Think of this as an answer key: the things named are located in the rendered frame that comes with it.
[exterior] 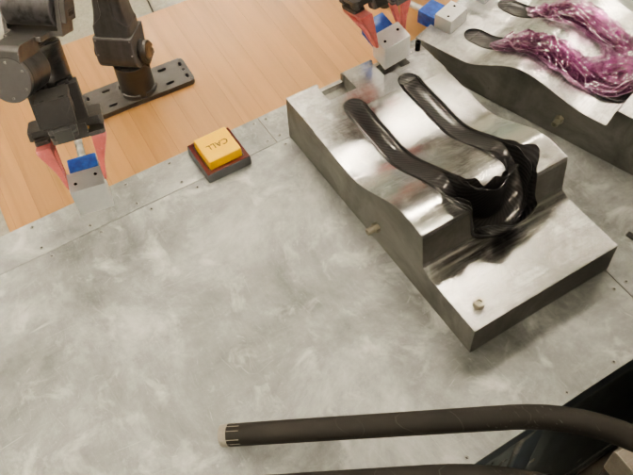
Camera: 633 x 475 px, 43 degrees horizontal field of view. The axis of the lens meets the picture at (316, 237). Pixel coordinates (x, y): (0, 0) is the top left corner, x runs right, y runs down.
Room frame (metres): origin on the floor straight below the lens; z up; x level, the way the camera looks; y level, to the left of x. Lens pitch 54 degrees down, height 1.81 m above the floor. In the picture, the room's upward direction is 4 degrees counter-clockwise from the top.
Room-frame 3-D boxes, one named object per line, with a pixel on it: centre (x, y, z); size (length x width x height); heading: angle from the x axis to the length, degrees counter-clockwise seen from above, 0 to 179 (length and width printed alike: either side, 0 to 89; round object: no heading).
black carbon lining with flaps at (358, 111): (0.82, -0.20, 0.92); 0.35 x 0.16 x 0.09; 29
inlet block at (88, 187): (0.80, 0.34, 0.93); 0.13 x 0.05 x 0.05; 17
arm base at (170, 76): (1.10, 0.31, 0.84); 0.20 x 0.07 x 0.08; 116
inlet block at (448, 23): (1.19, -0.23, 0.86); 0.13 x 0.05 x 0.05; 46
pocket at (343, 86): (0.98, -0.05, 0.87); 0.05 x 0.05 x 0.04; 29
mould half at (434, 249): (0.80, -0.20, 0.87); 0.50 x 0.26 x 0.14; 29
